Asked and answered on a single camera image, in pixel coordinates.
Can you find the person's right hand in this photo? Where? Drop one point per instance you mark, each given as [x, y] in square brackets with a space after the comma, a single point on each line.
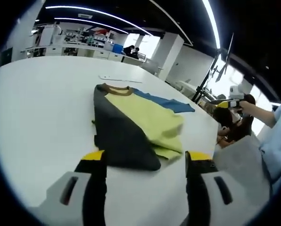
[245, 107]

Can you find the grey mesh chair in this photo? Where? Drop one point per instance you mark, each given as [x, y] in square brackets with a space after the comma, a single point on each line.
[239, 160]

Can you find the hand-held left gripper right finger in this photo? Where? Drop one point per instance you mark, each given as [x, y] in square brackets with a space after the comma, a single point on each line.
[197, 188]

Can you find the blue storage bin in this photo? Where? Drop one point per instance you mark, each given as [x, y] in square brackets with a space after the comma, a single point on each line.
[117, 47]

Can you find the tall white cabinet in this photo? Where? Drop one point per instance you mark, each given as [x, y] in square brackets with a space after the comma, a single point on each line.
[46, 36]

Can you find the bright ceiling light strip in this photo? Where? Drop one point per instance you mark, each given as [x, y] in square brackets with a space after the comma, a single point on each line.
[212, 21]

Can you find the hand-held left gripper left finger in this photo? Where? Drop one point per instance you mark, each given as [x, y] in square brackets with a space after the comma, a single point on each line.
[95, 188]

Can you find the white template strip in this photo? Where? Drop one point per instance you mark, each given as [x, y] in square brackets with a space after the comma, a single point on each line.
[119, 79]

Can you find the short ceiling light strip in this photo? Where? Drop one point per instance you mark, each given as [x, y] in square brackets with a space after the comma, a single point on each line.
[95, 23]

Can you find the black cabinet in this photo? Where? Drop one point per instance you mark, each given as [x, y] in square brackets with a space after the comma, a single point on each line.
[6, 56]

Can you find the white counter with cabinets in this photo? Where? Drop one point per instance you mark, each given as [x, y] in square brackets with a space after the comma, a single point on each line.
[55, 50]

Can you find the black camera stand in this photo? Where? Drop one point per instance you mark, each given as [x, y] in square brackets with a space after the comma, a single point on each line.
[203, 82]

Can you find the yellow grey blue garment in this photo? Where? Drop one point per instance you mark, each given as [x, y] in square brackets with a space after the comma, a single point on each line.
[121, 131]

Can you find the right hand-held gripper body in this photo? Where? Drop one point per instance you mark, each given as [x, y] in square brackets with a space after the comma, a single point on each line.
[237, 90]

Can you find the long ceiling light strip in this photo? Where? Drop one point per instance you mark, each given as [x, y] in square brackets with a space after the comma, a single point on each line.
[102, 13]

